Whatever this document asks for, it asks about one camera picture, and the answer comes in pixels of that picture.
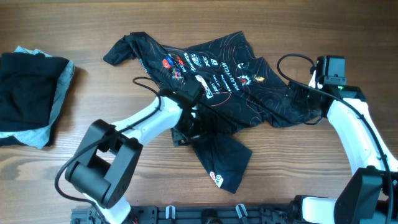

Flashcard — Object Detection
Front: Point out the left black cable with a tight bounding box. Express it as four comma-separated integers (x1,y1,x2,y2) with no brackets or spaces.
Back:
54,76,162,218

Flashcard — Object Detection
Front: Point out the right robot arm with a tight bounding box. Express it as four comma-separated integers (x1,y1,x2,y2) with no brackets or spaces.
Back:
286,55,397,223

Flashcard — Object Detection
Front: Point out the folded black shirt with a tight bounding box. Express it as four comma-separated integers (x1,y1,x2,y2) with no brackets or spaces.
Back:
0,52,70,147

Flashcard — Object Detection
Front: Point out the right black cable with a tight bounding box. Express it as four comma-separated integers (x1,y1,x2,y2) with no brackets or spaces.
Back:
275,53,395,224

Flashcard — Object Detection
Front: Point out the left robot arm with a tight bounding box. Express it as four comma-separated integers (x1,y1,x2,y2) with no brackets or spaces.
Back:
59,79,205,223

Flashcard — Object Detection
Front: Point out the folded grey shirt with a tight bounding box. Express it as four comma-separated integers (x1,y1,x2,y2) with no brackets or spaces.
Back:
0,45,75,149

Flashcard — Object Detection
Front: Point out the black printed cycling jersey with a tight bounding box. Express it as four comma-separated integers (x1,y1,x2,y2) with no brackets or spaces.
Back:
104,31,319,193

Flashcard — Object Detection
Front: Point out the black cable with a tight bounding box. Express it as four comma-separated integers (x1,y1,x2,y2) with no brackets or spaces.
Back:
275,53,395,224
54,76,162,218

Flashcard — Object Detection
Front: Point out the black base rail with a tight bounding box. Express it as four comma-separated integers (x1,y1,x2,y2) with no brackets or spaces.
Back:
70,203,299,224

